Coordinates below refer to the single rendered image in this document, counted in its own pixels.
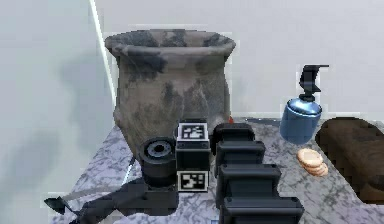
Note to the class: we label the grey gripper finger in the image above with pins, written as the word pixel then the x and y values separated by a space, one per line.
pixel 56 204
pixel 81 218

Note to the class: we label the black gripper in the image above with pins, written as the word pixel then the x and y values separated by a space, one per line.
pixel 158 166

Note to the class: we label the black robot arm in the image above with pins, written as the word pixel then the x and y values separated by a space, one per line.
pixel 246 180

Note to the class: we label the grey black pottery vase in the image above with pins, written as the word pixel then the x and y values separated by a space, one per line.
pixel 166 86

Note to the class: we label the small red object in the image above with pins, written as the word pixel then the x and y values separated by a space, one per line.
pixel 230 120

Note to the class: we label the blue soap dispenser bottle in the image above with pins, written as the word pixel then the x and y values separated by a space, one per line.
pixel 300 120

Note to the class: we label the tan round biscuit stack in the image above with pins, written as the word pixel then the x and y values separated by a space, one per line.
pixel 311 160

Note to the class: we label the dark brown basin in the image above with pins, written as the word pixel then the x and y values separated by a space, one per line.
pixel 356 156

